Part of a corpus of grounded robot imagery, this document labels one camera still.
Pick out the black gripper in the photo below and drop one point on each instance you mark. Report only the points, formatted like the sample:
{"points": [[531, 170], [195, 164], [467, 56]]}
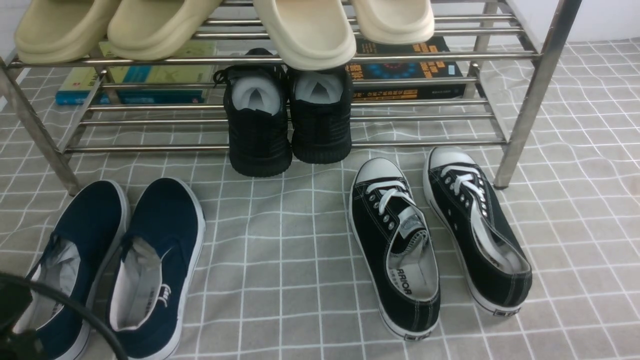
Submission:
{"points": [[15, 299]]}

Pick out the navy slip-on shoe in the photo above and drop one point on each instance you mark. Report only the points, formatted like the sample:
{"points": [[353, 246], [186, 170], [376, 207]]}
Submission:
{"points": [[159, 253], [74, 259]]}

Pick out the green and blue book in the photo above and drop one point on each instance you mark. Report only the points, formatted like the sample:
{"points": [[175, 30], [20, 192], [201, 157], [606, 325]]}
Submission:
{"points": [[78, 84]]}

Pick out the beige slipper far left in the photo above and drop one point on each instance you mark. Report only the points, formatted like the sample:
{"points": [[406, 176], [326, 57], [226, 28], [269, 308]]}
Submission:
{"points": [[60, 31]]}

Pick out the beige slipper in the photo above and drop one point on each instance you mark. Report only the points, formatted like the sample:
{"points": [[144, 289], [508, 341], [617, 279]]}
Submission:
{"points": [[60, 31], [146, 30]]}

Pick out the black mesh sneaker left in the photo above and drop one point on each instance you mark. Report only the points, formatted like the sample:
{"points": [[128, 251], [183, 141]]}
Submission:
{"points": [[255, 101]]}

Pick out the black mesh sneaker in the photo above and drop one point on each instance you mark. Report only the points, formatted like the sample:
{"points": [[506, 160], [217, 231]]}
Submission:
{"points": [[320, 105], [255, 101]]}

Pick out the black canvas sneaker left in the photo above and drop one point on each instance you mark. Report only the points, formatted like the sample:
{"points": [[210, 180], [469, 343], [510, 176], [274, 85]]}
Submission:
{"points": [[394, 238]]}

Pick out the black canvas sneaker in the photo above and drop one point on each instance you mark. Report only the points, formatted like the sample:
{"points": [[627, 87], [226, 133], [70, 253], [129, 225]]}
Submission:
{"points": [[497, 271], [394, 238]]}

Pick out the black mesh sneaker right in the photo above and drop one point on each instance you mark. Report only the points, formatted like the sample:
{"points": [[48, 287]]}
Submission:
{"points": [[320, 105]]}

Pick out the cream slipper centre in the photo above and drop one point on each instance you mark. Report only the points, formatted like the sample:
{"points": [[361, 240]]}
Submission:
{"points": [[308, 35]]}

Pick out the cream slipper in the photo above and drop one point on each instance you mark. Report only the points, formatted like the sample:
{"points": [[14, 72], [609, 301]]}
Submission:
{"points": [[308, 35], [395, 21]]}

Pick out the black canvas sneaker right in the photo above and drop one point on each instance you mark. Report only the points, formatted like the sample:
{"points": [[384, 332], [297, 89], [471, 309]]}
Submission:
{"points": [[497, 271]]}

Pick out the black book with orange text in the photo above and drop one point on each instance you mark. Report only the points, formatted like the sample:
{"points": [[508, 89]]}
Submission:
{"points": [[418, 80]]}

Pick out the cream slipper right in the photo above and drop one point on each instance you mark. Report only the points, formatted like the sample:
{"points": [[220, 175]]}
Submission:
{"points": [[395, 21]]}

